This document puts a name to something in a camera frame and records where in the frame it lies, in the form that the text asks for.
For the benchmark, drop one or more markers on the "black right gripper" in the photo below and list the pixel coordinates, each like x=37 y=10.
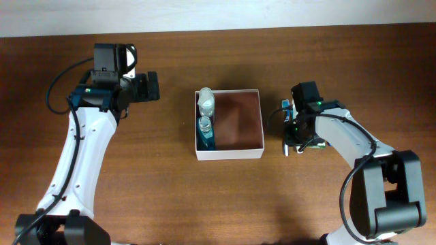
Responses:
x=292 y=140

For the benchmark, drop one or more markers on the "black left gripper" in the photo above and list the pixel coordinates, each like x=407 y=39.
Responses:
x=144 y=92

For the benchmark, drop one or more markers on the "red green toothpaste tube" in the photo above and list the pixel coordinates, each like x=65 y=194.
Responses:
x=299 y=150

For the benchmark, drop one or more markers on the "blue white toothbrush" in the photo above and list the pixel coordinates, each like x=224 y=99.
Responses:
x=287 y=115

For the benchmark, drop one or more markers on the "clear bottle purple liquid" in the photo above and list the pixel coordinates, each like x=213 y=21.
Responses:
x=206 y=103

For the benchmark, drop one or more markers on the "teal mouthwash bottle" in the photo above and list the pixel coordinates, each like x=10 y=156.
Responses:
x=206 y=136

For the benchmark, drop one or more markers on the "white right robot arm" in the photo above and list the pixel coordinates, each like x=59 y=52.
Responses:
x=383 y=195

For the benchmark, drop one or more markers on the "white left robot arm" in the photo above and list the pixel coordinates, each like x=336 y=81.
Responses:
x=97 y=104

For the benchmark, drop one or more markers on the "green white packet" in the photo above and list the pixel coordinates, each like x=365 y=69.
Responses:
x=320 y=144

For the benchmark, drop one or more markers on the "white cardboard box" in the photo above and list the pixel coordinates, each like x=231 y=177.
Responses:
x=238 y=127

